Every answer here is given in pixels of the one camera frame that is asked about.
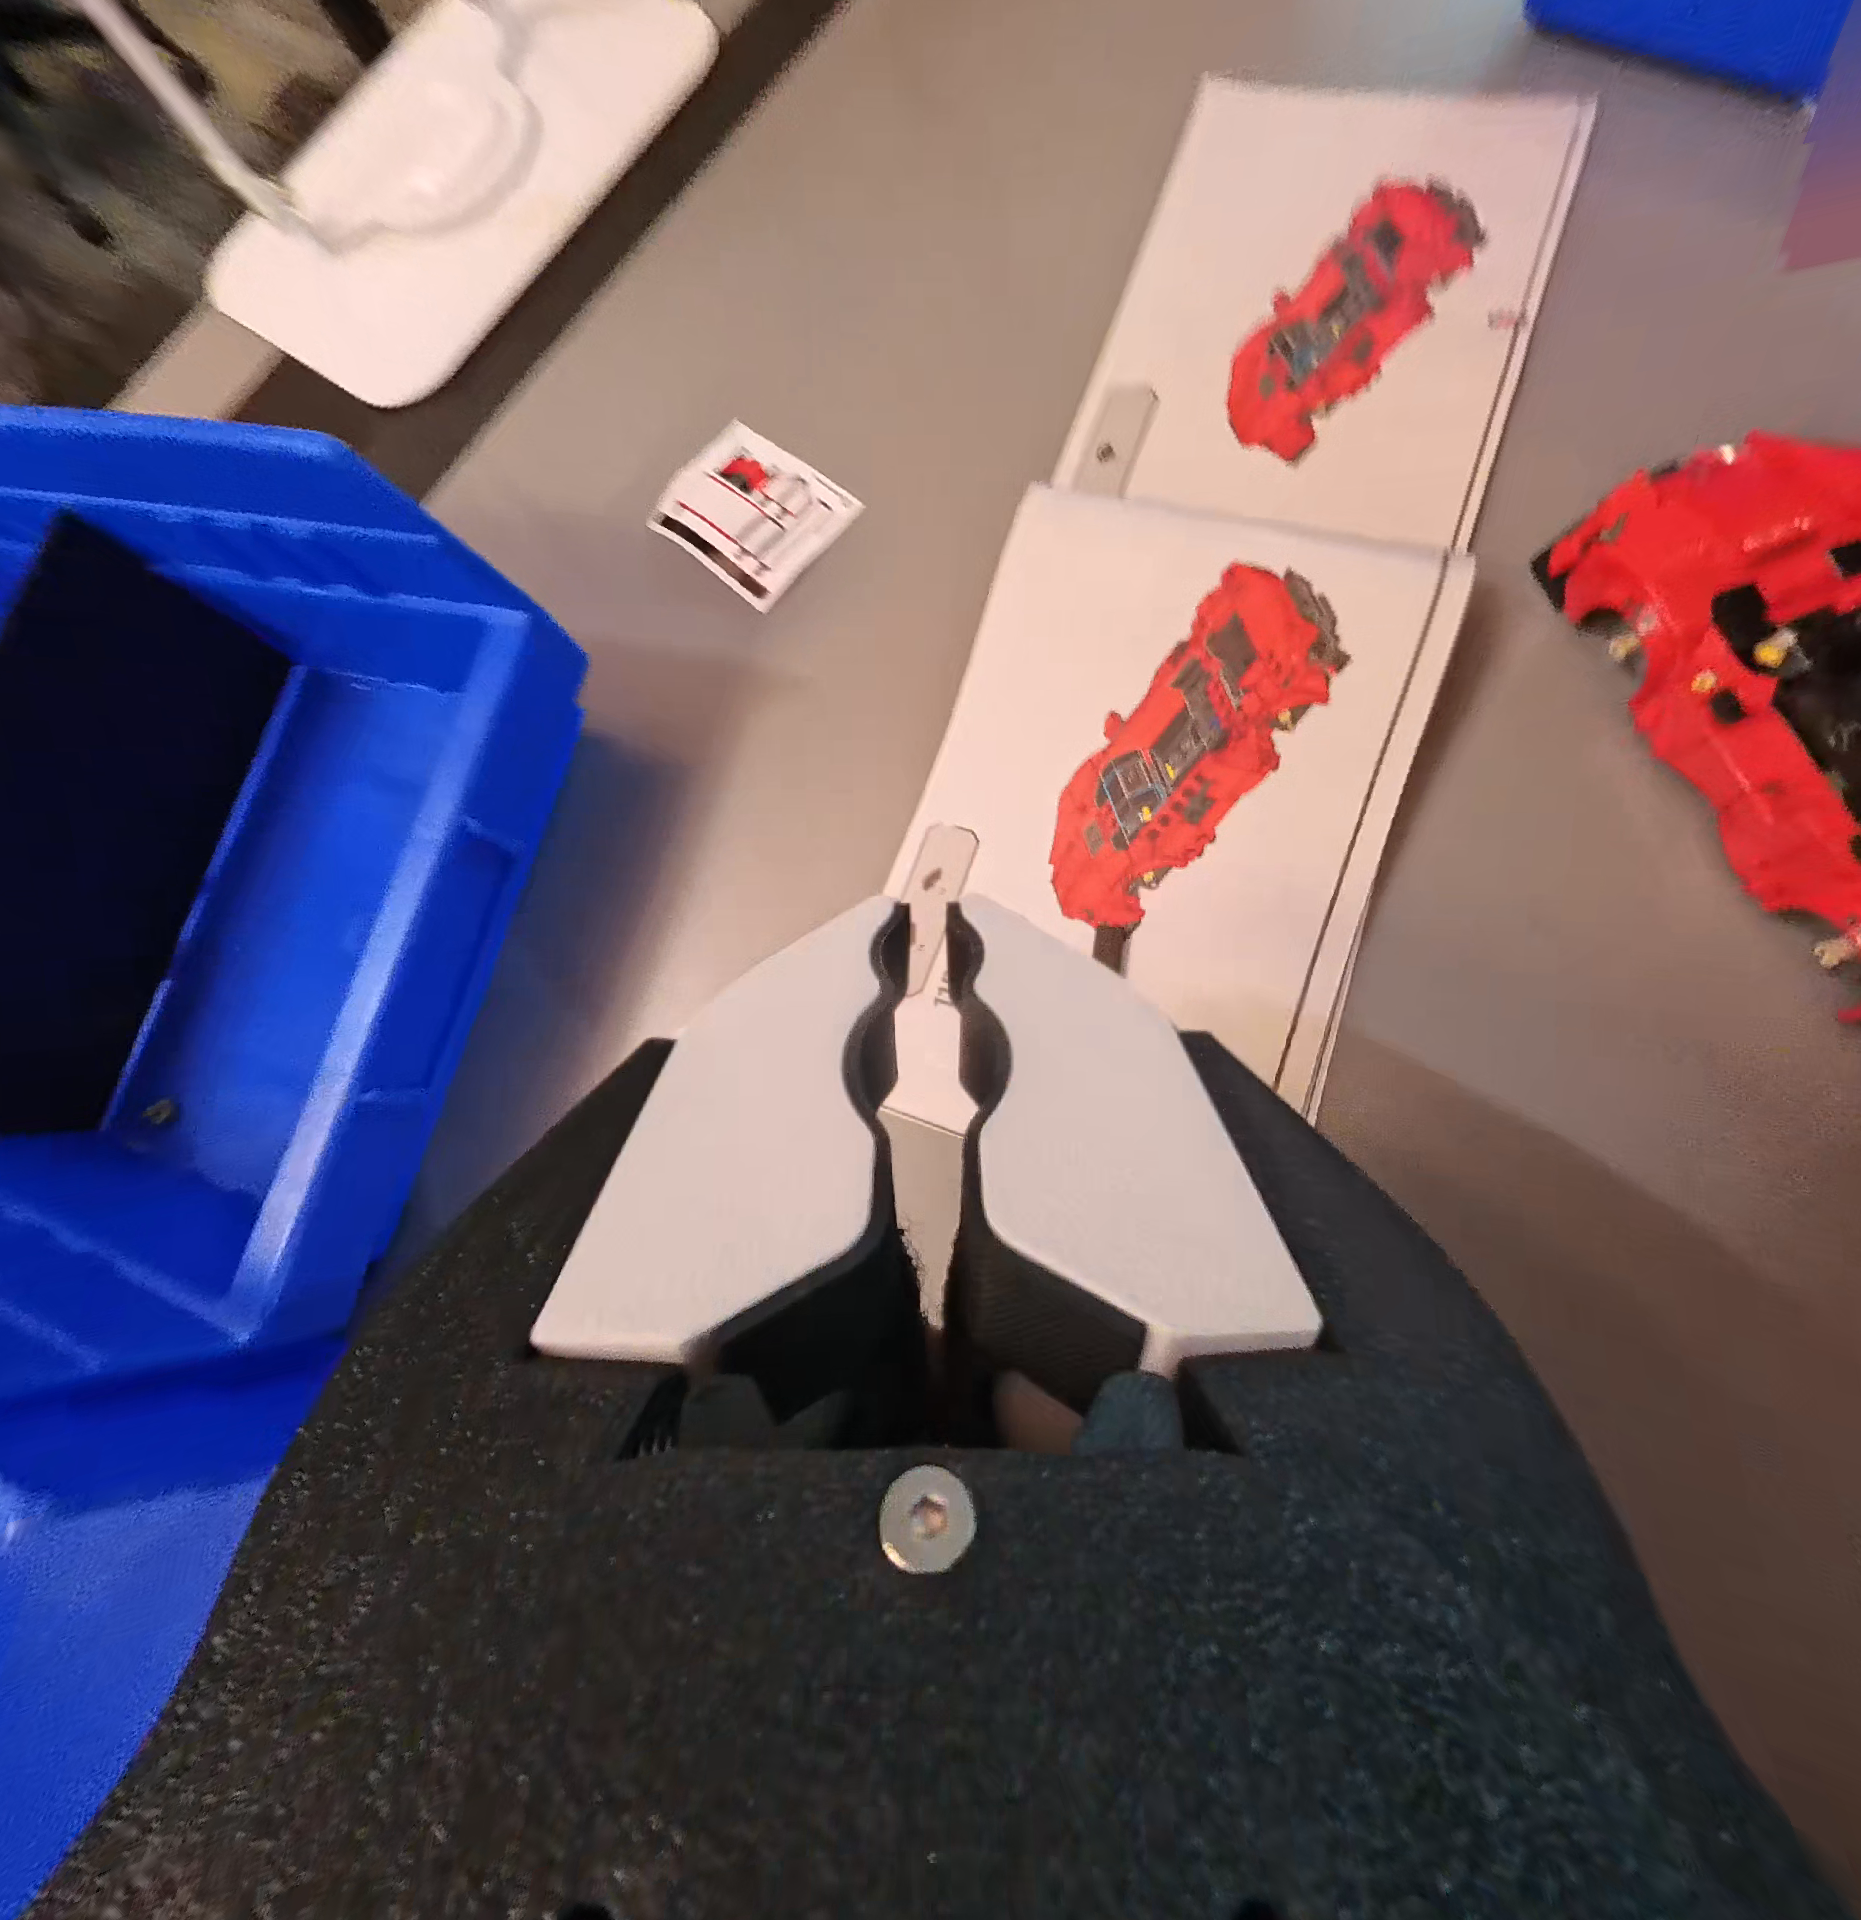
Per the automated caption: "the red lego car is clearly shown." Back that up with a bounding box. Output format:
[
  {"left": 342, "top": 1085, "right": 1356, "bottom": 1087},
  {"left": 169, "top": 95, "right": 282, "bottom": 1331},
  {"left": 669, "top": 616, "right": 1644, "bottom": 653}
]
[{"left": 1530, "top": 432, "right": 1861, "bottom": 1028}]

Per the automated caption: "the blue bin with black divider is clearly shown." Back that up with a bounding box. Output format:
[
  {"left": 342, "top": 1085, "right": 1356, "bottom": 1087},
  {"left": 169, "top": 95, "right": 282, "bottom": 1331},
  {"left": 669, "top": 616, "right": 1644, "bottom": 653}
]
[{"left": 0, "top": 402, "right": 590, "bottom": 1403}]

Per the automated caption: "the small sticker sheet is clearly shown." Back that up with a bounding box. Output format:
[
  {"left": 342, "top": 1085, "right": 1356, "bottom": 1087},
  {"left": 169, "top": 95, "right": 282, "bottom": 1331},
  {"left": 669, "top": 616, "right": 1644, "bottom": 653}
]
[{"left": 646, "top": 418, "right": 866, "bottom": 613}]

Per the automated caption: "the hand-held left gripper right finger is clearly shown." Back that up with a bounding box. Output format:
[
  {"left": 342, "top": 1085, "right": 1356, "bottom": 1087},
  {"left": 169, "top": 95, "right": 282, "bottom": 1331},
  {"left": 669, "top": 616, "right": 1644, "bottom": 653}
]
[{"left": 943, "top": 893, "right": 1324, "bottom": 1380}]

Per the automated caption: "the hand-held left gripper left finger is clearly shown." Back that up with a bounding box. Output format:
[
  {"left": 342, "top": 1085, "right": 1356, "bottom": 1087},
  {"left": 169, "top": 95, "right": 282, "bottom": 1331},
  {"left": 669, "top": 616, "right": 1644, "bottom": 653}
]
[{"left": 531, "top": 893, "right": 935, "bottom": 1370}]

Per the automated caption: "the open lego instruction booklet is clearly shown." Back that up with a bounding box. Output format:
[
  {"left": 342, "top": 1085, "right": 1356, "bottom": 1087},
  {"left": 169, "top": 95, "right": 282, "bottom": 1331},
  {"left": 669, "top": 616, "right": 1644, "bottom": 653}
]
[{"left": 883, "top": 74, "right": 1601, "bottom": 1129}]

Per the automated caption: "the blue plastic storage bin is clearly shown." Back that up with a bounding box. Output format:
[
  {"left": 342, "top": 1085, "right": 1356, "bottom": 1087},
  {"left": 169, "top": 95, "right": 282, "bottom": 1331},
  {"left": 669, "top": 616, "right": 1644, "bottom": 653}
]
[{"left": 1523, "top": 0, "right": 1858, "bottom": 103}]

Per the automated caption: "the white book stand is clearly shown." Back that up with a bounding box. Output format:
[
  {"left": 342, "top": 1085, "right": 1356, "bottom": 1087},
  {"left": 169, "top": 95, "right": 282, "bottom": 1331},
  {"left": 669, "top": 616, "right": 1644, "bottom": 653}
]
[{"left": 74, "top": 0, "right": 721, "bottom": 411}]

